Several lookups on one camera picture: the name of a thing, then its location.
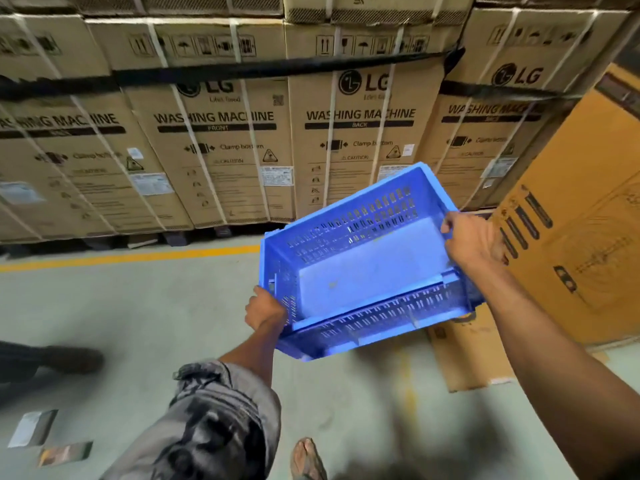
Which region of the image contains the flat orange cardboard sheet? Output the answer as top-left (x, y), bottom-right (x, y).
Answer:
top-left (427, 302), bottom-right (611, 394)

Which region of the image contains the person's right forearm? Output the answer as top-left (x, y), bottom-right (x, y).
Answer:
top-left (465, 259), bottom-right (640, 480)

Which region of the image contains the black wrap band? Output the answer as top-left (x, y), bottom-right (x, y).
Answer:
top-left (0, 47), bottom-right (576, 103)

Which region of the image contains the person's left brown sandal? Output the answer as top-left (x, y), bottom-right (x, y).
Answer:
top-left (289, 437), bottom-right (329, 480)

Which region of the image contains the person's right hand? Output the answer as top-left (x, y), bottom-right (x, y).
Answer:
top-left (439, 211), bottom-right (506, 275)

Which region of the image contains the grey paper scrap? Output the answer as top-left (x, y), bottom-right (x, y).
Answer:
top-left (7, 409), bottom-right (59, 449)

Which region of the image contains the person's left foot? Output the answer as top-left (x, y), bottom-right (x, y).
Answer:
top-left (291, 438), bottom-right (326, 480)

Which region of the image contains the dark pallet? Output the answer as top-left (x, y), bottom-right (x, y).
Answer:
top-left (0, 222), bottom-right (291, 258)

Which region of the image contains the row of washing machine boxes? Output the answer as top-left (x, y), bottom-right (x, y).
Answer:
top-left (0, 0), bottom-right (640, 245)

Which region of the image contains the orange cardboard box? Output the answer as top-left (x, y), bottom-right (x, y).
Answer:
top-left (492, 62), bottom-right (640, 345)

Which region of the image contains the blue crate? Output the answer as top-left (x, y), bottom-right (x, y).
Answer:
top-left (258, 162), bottom-right (485, 362)

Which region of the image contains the person's left hand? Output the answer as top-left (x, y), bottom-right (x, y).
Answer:
top-left (243, 285), bottom-right (289, 331)

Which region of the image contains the brown paper scrap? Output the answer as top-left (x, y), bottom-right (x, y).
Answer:
top-left (37, 441), bottom-right (94, 469)

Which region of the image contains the person's grey patterned shirt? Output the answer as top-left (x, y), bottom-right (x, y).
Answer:
top-left (99, 360), bottom-right (283, 480)

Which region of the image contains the person's left forearm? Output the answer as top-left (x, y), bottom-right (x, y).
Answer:
top-left (217, 319), bottom-right (286, 391)

